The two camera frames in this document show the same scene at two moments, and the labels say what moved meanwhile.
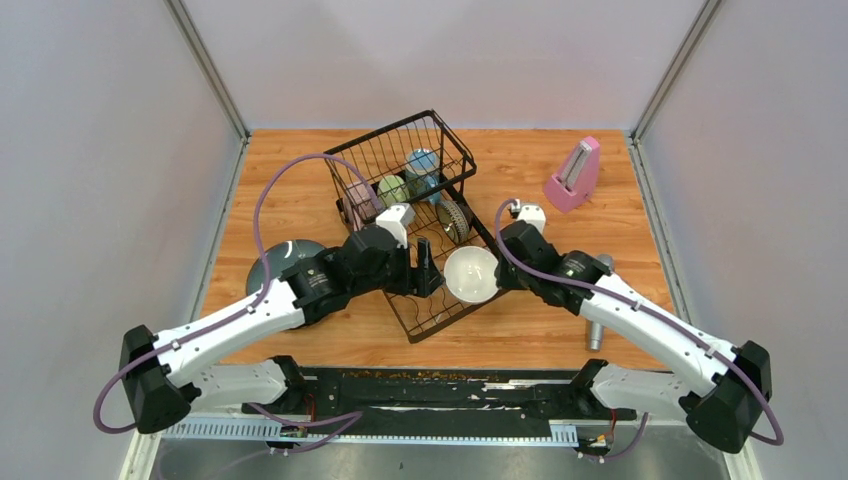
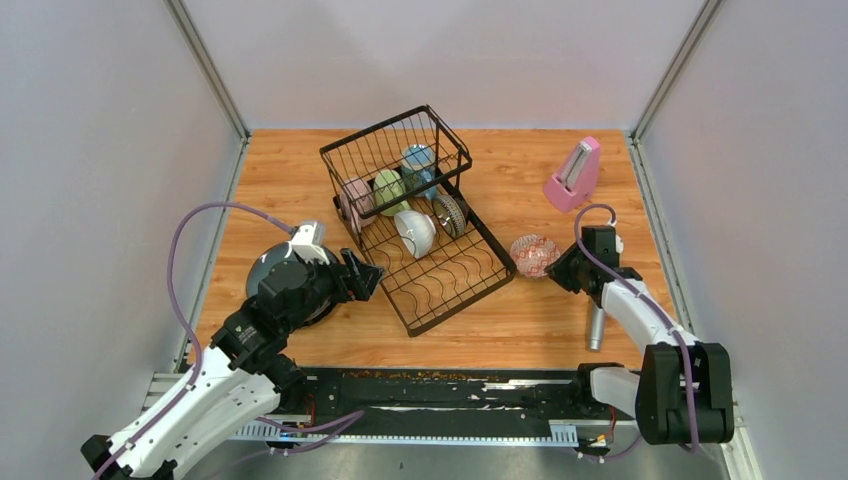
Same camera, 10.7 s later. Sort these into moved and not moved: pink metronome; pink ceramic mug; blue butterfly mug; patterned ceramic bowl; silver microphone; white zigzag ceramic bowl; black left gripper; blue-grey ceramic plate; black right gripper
Moved: black right gripper; black left gripper; white zigzag ceramic bowl
Not moved: patterned ceramic bowl; blue-grey ceramic plate; pink ceramic mug; pink metronome; silver microphone; blue butterfly mug
